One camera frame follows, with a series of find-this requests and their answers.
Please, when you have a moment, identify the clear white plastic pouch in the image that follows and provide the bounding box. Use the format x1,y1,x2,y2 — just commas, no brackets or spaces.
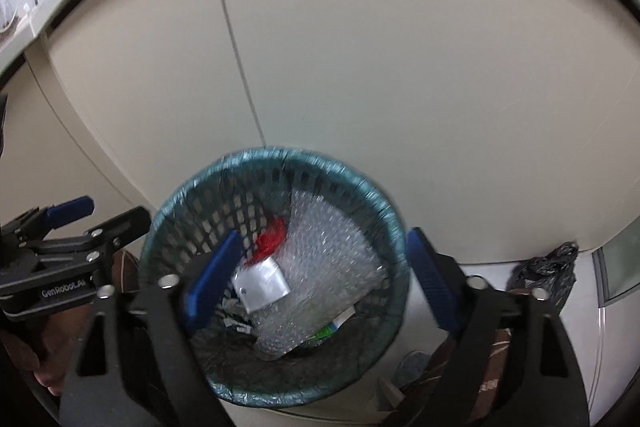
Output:
232,258,291,314

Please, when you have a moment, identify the red mesh net bag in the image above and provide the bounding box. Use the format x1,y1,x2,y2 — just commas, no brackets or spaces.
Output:
252,218,288,263

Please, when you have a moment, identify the clear bubble wrap sheet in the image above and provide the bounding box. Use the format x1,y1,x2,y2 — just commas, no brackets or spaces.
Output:
252,190,386,361

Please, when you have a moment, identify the green white medicine box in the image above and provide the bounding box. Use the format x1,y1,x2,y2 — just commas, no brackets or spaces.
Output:
308,307,356,346

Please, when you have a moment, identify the white tissue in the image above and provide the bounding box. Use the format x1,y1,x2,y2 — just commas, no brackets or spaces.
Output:
220,297,253,335

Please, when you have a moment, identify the teal lined trash basket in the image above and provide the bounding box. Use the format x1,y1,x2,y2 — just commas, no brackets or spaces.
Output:
140,147,409,409

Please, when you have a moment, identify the person's left hand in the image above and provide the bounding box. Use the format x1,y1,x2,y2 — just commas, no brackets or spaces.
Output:
1,305,92,397

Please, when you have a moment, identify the black garbage bag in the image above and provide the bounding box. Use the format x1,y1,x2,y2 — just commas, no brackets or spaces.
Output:
506,242,579,312

